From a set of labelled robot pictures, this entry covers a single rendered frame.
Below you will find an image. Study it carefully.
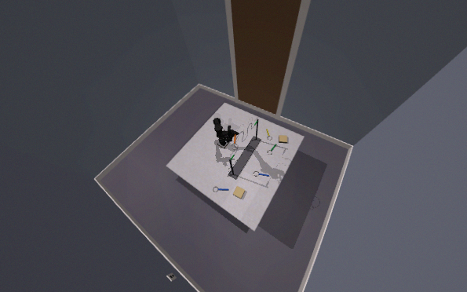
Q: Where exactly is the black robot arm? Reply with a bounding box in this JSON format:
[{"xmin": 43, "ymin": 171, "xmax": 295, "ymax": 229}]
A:
[{"xmin": 213, "ymin": 118, "xmax": 230, "ymax": 145}]

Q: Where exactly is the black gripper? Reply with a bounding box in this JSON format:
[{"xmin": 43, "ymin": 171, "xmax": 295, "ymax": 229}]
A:
[{"xmin": 222, "ymin": 126, "xmax": 239, "ymax": 141}]

